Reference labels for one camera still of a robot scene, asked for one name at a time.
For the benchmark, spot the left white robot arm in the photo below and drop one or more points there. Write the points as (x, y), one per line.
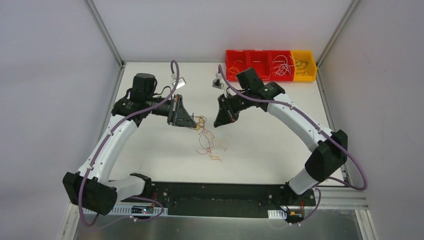
(90, 186)

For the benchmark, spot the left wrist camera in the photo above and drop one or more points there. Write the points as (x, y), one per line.
(178, 83)

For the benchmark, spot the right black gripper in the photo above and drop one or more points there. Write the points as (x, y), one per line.
(227, 105)

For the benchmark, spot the aluminium frame rail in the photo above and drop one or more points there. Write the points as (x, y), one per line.
(340, 213)

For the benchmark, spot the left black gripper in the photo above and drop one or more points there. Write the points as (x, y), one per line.
(175, 110)

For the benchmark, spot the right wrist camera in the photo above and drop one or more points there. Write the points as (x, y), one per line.
(218, 83)

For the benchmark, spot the left red bin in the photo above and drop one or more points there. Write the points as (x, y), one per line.
(235, 62)

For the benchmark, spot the yellow bin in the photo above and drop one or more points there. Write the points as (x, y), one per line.
(305, 68)

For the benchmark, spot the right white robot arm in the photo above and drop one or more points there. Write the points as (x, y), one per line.
(328, 148)

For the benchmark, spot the right red bin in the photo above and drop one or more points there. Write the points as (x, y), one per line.
(281, 66)

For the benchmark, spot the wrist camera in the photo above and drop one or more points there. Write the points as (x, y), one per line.
(178, 83)
(218, 83)

